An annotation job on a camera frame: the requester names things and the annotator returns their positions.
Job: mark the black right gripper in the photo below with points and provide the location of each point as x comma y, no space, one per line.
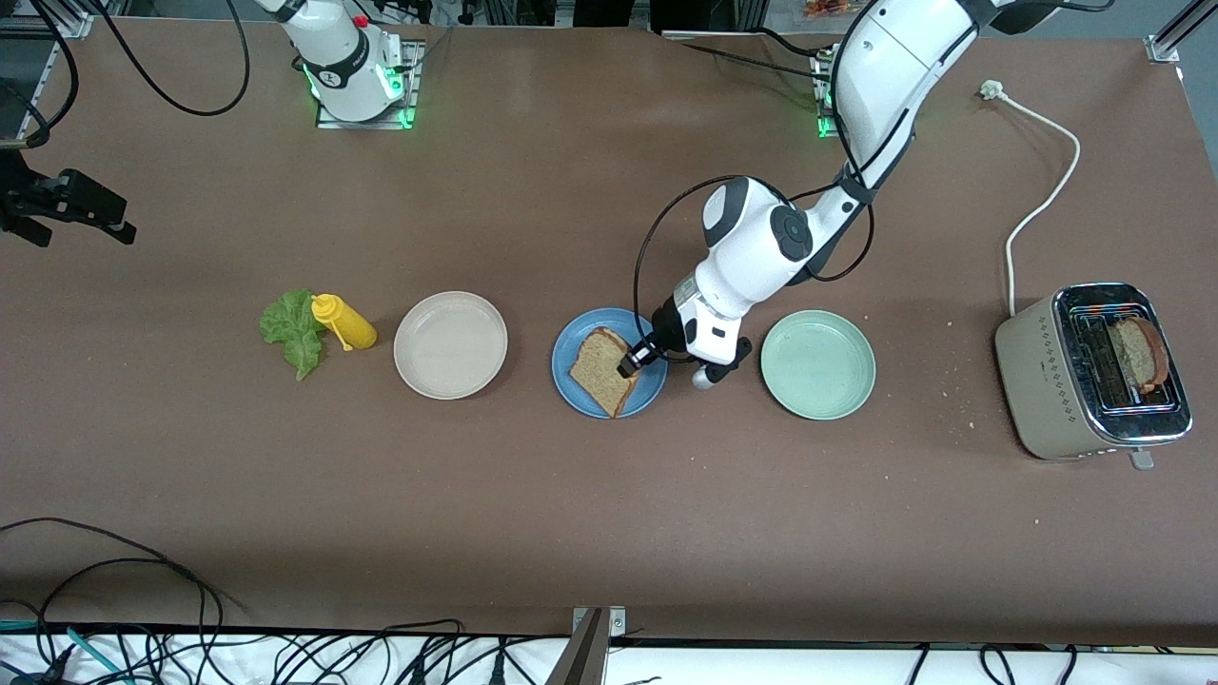
38,203

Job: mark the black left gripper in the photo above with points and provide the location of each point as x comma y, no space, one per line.
663,336

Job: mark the brown bread slice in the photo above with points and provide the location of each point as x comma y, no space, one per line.
1142,354
598,376

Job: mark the green lettuce leaf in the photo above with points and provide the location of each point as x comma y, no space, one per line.
295,338

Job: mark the yellow mustard squeeze bottle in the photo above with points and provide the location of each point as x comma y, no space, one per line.
354,328

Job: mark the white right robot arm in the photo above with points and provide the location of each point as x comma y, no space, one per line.
338,57

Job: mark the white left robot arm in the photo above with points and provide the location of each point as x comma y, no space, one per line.
752,247

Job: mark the blue round plate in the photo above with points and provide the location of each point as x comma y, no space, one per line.
647,395

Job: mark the mint green round plate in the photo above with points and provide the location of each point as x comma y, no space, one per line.
818,364

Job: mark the beige round plate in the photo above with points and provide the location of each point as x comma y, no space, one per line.
450,344

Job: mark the beige chrome toaster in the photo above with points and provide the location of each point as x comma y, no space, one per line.
1037,371

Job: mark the colourful snack packet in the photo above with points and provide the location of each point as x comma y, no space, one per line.
828,8

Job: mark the aluminium frame profile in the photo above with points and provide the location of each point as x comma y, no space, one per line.
1163,48
71,24

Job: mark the aluminium table edge bracket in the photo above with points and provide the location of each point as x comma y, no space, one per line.
590,656

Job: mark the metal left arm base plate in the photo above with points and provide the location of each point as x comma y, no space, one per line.
820,124

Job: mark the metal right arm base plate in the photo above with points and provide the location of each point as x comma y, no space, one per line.
411,90

